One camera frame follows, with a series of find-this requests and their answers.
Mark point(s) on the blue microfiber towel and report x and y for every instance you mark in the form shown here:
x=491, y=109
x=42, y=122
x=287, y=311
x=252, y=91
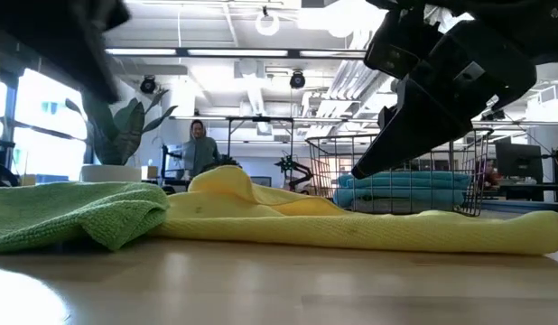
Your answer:
x=396, y=197

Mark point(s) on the yellow microfiber towel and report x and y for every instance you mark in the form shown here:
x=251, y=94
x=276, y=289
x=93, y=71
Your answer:
x=351, y=225

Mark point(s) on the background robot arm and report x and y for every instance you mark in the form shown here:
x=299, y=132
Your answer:
x=301, y=173

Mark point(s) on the yellow box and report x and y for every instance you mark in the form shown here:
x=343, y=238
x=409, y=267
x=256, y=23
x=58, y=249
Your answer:
x=27, y=180

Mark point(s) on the white plant pot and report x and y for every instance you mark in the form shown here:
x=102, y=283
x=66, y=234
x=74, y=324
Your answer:
x=109, y=173

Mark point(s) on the black monitor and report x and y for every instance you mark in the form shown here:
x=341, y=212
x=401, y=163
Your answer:
x=518, y=162

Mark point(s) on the black ceiling-mounted device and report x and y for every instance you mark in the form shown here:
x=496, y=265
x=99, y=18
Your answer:
x=493, y=115

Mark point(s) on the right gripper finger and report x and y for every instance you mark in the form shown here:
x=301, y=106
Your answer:
x=386, y=116
x=419, y=131

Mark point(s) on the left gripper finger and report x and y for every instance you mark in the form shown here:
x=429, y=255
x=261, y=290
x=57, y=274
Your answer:
x=91, y=63

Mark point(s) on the black hanging camera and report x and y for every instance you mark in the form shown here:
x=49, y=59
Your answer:
x=297, y=80
x=148, y=85

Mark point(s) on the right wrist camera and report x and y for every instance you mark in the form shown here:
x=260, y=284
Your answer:
x=396, y=49

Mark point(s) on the person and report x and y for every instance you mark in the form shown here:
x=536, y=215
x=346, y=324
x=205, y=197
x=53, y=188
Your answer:
x=198, y=151
x=489, y=173

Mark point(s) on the green snake plant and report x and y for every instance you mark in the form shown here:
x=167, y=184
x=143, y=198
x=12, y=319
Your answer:
x=118, y=135

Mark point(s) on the dark green microfiber towel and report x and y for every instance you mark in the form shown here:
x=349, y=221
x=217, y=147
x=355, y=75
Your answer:
x=71, y=212

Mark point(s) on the grey laptop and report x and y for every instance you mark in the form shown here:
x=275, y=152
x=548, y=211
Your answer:
x=262, y=181

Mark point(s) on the black equipment stand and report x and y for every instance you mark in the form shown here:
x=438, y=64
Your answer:
x=1, y=173

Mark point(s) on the small tan box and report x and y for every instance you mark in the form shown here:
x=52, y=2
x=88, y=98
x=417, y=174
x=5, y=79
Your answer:
x=149, y=172

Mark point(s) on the grey background monitor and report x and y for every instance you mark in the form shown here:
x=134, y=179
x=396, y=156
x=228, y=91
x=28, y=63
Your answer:
x=173, y=158

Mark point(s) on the dark office desk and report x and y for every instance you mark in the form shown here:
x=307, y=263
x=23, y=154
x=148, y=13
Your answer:
x=518, y=190

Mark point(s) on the grey microfiber towel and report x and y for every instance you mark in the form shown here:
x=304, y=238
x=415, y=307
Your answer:
x=405, y=207

